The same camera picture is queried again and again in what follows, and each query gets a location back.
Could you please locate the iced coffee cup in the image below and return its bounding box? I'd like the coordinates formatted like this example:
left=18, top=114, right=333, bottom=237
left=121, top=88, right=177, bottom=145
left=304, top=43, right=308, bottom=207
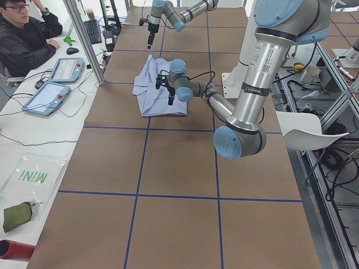
left=85, top=9, right=95, bottom=20

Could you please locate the red cylinder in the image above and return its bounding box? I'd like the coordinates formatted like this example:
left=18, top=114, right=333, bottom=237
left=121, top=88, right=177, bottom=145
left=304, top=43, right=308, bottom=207
left=1, top=240, right=35, bottom=262

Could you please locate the green toy figure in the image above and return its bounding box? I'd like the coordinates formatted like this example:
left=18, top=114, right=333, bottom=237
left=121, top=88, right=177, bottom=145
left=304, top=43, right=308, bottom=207
left=63, top=35, right=76, bottom=47

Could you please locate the light blue striped shirt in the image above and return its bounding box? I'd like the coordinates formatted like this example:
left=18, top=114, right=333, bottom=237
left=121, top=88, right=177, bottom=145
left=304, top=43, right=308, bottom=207
left=132, top=54, right=187, bottom=117

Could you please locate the white chair seat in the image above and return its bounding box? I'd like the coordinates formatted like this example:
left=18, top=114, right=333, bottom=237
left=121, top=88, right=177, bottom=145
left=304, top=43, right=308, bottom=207
left=276, top=111, right=349, bottom=151

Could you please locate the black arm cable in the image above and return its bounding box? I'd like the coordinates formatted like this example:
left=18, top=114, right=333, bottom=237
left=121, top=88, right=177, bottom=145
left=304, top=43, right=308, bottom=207
left=186, top=71, right=217, bottom=106

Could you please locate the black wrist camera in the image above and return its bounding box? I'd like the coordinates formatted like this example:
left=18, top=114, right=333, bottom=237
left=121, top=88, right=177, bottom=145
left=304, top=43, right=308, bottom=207
left=139, top=18, right=149, bottom=26
left=155, top=70, right=169, bottom=90

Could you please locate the upper blue teach pendant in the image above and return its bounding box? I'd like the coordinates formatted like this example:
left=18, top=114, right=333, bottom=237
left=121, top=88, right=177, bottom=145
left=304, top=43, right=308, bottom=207
left=48, top=58, right=84, bottom=84

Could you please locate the white paper cup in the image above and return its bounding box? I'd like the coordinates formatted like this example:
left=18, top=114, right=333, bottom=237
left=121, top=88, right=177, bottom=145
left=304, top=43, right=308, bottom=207
left=300, top=66, right=321, bottom=85

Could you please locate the lower blue teach pendant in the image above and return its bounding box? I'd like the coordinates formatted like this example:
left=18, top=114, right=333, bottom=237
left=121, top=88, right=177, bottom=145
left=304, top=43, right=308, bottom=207
left=21, top=82, right=70, bottom=116

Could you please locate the black keyboard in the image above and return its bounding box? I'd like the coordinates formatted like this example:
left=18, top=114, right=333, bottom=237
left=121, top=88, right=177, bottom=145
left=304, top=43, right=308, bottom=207
left=83, top=20, right=102, bottom=44

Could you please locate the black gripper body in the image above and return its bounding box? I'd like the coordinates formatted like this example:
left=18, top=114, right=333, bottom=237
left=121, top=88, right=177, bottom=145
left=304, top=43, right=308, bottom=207
left=167, top=86, right=176, bottom=97
left=148, top=24, right=159, bottom=36

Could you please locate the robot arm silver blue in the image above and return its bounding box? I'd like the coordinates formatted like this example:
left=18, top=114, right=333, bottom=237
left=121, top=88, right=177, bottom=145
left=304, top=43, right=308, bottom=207
left=147, top=0, right=219, bottom=49
left=166, top=1, right=332, bottom=160

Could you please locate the aluminium frame post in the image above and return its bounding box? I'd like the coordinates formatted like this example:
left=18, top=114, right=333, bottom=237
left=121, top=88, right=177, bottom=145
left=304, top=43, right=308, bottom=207
left=63, top=0, right=105, bottom=86

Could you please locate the black computer mouse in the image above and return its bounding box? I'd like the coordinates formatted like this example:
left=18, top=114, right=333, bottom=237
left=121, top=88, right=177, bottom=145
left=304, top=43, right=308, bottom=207
left=66, top=47, right=79, bottom=55

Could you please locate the person in black jacket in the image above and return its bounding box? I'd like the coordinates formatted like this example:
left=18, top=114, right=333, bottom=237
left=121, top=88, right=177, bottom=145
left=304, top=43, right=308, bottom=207
left=1, top=1, right=63, bottom=77

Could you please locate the blue teach pendant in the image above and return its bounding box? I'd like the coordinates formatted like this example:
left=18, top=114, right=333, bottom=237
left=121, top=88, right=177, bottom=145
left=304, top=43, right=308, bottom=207
left=21, top=82, right=70, bottom=116
left=48, top=58, right=84, bottom=84

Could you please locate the green fabric pouch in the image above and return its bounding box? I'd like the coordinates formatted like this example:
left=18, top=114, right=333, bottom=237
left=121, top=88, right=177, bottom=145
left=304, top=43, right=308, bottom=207
left=3, top=202, right=35, bottom=233

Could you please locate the clear plastic bag green print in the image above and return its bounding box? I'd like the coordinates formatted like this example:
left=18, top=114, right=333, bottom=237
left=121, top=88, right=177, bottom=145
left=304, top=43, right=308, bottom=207
left=1, top=152, right=68, bottom=221

